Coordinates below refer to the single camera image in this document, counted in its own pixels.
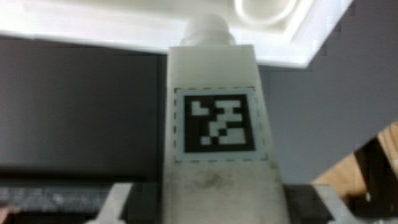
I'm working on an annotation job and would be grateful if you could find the white square tabletop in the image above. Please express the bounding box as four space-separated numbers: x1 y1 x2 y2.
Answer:
0 0 354 68

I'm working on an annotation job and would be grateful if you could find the white table leg with tag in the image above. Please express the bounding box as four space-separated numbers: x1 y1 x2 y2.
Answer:
164 15 290 224

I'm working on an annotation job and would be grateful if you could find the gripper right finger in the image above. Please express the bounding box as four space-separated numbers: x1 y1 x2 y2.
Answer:
285 184 363 224

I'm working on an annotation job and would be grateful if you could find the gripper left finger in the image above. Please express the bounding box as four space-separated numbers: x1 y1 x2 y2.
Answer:
84 183 158 224

